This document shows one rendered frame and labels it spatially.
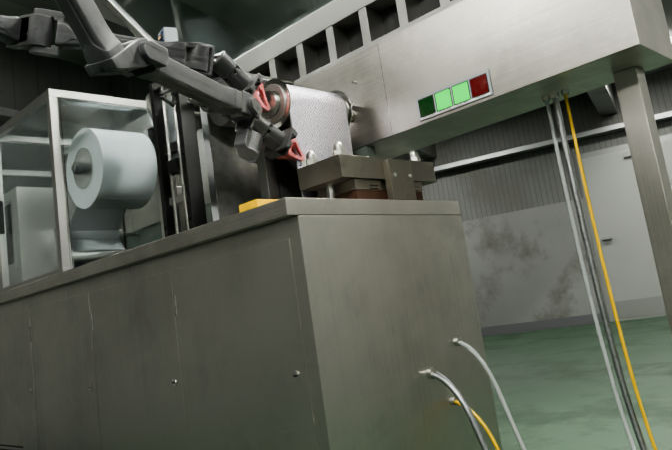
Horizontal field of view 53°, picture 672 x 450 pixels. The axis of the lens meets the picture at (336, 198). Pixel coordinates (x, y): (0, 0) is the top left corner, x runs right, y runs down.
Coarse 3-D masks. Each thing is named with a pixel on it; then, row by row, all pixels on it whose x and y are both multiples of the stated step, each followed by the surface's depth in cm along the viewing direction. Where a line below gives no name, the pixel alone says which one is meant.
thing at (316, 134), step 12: (300, 120) 190; (312, 120) 193; (324, 120) 197; (336, 120) 200; (300, 132) 188; (312, 132) 192; (324, 132) 196; (336, 132) 199; (348, 132) 203; (300, 144) 187; (312, 144) 191; (324, 144) 194; (348, 144) 202; (324, 156) 193
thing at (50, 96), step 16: (48, 96) 247; (64, 96) 251; (80, 96) 255; (96, 96) 260; (48, 112) 246; (0, 128) 280; (48, 128) 246; (64, 192) 243; (0, 208) 277; (64, 208) 241; (0, 224) 275; (64, 224) 240; (0, 240) 279; (64, 240) 239; (0, 256) 278; (64, 256) 237; (0, 272) 278; (48, 272) 245; (0, 288) 277
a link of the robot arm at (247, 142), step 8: (248, 104) 169; (256, 104) 170; (256, 112) 170; (240, 120) 174; (248, 120) 173; (240, 128) 172; (248, 128) 171; (240, 136) 171; (248, 136) 170; (256, 136) 172; (240, 144) 170; (248, 144) 170; (256, 144) 171; (240, 152) 172; (248, 152) 171; (256, 152) 171; (248, 160) 174
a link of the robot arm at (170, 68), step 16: (144, 48) 135; (160, 48) 139; (160, 64) 139; (176, 64) 148; (160, 80) 145; (176, 80) 147; (192, 80) 152; (208, 80) 157; (192, 96) 155; (208, 96) 157; (224, 96) 162; (240, 96) 167; (224, 112) 167; (240, 112) 167
